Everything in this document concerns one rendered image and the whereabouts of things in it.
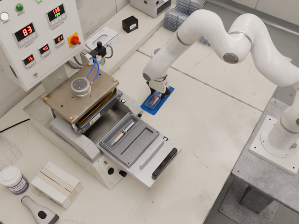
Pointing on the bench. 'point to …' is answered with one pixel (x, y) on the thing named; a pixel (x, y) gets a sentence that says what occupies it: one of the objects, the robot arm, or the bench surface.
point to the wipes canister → (14, 180)
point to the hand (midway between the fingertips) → (157, 94)
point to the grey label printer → (151, 6)
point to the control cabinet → (40, 42)
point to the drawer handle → (164, 163)
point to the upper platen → (94, 108)
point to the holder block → (132, 143)
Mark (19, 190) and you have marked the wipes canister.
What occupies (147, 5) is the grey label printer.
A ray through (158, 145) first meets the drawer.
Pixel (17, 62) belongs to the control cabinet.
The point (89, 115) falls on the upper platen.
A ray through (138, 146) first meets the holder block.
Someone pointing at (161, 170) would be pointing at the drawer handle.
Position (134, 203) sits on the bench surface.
